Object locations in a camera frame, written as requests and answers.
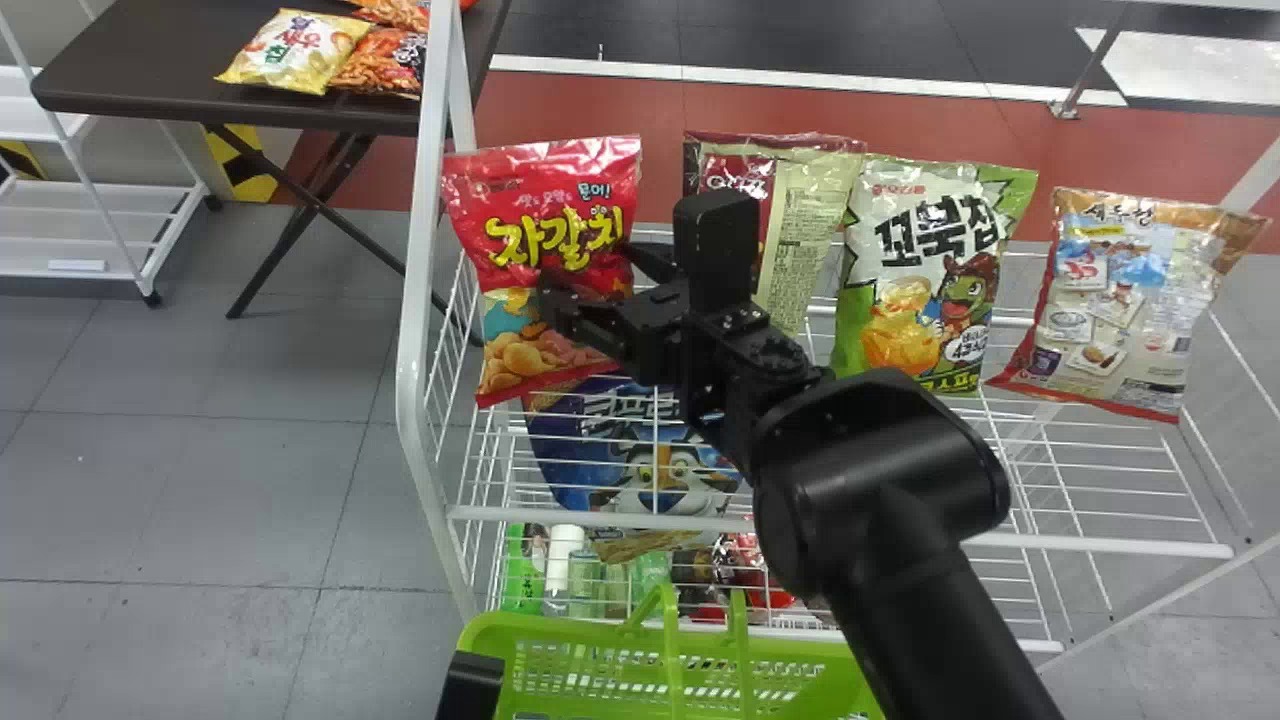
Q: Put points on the orange snack packet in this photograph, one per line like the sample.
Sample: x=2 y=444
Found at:
x=400 y=12
x=385 y=62

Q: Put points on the red snack packet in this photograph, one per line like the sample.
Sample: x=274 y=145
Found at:
x=540 y=210

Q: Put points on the blue cereal bag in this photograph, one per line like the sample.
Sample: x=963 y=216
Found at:
x=620 y=450

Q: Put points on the yellow black striped post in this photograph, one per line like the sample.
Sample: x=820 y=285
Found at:
x=245 y=165

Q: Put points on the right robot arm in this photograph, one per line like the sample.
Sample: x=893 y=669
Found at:
x=880 y=500

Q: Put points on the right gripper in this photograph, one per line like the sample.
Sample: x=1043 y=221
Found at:
x=655 y=335

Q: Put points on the white shelf trolley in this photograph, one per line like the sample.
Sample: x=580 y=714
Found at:
x=90 y=225

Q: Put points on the dark side table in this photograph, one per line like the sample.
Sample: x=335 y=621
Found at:
x=150 y=80

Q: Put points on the green snack packet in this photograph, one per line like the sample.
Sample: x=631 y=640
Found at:
x=925 y=250

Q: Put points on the brown snack packet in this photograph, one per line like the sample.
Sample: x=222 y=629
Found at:
x=1130 y=300

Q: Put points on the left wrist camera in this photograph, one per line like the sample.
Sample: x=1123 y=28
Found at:
x=468 y=688

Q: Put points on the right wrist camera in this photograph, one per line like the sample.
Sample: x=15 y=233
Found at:
x=715 y=250

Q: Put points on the white bottle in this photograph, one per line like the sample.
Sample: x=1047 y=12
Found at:
x=562 y=565

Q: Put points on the green basket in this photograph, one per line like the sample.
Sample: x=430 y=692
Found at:
x=560 y=680

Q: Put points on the green bottle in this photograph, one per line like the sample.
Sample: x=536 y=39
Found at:
x=520 y=575

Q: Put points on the yellow snack packet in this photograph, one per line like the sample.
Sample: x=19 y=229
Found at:
x=290 y=50

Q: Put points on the maroon snack packet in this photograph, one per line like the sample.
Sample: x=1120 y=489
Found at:
x=800 y=220

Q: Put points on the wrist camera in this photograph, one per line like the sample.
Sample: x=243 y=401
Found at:
x=468 y=688
x=715 y=250

